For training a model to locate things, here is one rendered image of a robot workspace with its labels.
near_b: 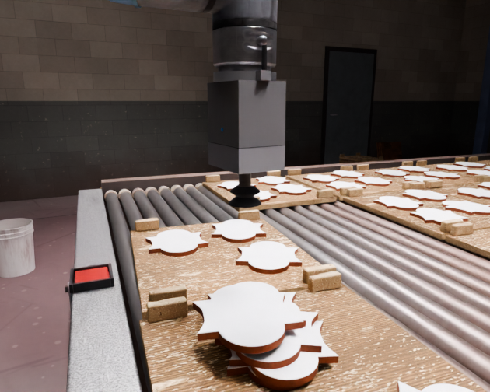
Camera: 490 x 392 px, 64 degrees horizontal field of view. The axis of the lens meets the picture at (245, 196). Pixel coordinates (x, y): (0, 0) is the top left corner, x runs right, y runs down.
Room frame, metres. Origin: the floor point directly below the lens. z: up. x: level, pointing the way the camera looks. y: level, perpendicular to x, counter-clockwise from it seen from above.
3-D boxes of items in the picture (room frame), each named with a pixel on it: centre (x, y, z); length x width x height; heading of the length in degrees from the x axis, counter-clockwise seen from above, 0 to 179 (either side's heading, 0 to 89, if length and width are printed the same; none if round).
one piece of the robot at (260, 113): (0.49, -0.01, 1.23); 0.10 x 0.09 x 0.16; 119
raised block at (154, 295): (0.56, 0.12, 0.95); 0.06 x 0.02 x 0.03; 108
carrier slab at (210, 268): (0.79, 0.06, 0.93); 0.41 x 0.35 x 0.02; 18
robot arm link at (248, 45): (0.49, 0.00, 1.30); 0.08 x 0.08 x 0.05
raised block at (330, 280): (0.62, -0.14, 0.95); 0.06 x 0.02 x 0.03; 110
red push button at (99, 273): (0.69, 0.29, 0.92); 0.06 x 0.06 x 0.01; 22
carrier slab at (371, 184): (1.54, -0.41, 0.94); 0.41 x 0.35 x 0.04; 21
